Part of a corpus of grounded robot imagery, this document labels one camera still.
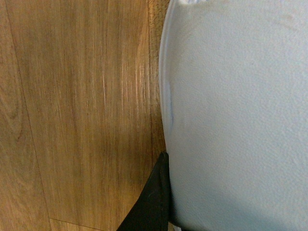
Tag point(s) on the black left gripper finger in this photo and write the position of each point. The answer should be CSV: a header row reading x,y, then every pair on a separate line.
x,y
151,210

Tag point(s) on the light blue slipper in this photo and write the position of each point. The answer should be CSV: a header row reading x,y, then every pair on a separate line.
x,y
233,78

